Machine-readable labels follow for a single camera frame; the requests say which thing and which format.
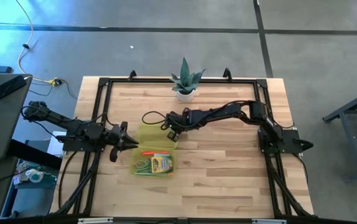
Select grey side desk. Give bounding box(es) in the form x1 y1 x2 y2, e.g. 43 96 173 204
0 73 34 160

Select white table clamp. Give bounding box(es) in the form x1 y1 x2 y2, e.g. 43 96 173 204
251 218 288 224
77 217 114 224

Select cream floor cable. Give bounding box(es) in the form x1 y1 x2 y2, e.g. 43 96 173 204
14 0 57 85

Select white paper sheet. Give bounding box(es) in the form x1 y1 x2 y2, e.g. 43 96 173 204
46 130 68 157

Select white tape roll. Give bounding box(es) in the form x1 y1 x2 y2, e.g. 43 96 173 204
25 168 45 184

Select yellow green crayon box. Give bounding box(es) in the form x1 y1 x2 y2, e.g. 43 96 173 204
150 156 171 174

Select white plant pot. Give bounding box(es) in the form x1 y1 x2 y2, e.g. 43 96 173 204
176 89 195 103

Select teal pencil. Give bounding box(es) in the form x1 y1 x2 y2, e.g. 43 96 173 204
139 172 174 179

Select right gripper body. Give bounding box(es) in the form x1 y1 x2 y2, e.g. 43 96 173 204
172 109 200 134

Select dark metal cart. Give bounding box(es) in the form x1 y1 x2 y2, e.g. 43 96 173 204
322 85 357 185

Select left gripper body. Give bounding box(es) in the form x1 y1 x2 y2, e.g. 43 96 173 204
105 124 124 153

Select translucent yellow-green pencil box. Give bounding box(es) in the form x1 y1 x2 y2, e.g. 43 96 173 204
129 122 179 180

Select green succulent plant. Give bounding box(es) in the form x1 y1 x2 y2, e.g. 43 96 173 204
169 57 206 95

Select blue storage bin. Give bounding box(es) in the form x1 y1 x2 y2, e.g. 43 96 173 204
0 157 58 219

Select teal scissors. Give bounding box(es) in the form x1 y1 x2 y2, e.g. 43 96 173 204
134 159 152 174

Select black table frame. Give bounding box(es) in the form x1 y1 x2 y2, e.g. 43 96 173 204
50 67 317 219

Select black phone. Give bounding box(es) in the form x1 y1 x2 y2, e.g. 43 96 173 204
0 75 28 100

